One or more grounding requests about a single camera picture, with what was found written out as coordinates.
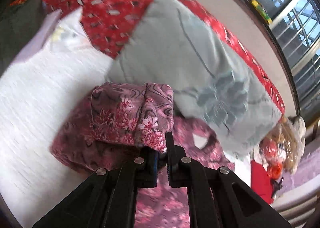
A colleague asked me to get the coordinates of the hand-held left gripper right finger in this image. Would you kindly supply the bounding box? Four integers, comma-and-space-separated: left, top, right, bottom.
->
166, 132, 292, 228

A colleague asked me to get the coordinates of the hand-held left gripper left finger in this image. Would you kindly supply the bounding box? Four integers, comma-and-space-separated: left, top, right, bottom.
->
32, 147, 158, 228

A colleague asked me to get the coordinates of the pink floral garment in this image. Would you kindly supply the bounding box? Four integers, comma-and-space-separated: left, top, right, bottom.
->
50, 82, 235, 228

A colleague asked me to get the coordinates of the plain red cloth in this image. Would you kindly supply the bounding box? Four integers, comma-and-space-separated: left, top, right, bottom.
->
250, 159, 275, 205

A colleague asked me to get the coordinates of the grey pillow with flower pattern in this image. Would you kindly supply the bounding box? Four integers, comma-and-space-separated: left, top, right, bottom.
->
105, 0, 283, 161

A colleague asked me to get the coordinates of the plastic-wrapped toy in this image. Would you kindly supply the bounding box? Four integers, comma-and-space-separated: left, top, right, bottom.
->
259, 115, 307, 176

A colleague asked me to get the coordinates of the white bed sheet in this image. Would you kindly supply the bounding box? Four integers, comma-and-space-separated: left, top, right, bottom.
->
0, 48, 253, 228

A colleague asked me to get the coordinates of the purple cover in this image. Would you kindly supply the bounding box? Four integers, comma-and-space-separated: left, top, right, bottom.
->
275, 140, 320, 193

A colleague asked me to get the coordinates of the white printed cloth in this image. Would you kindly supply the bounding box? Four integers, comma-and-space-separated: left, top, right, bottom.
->
47, 7, 97, 54

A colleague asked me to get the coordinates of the red patterned blanket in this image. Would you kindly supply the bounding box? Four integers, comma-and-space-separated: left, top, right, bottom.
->
10, 0, 285, 116

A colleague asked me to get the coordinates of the lilac cloth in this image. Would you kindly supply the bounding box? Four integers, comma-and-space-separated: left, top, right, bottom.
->
15, 9, 63, 65

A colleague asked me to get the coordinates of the green and yellow box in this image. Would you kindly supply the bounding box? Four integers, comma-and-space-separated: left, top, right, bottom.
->
251, 0, 273, 24

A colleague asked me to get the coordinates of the dark cloth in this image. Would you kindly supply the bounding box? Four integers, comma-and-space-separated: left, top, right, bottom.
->
0, 0, 50, 74

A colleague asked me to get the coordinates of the window with metal grille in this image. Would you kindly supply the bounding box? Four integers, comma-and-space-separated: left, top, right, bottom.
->
197, 0, 320, 128

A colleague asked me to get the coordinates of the wooden slatted frame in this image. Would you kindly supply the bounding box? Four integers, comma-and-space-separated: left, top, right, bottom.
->
272, 188, 320, 228

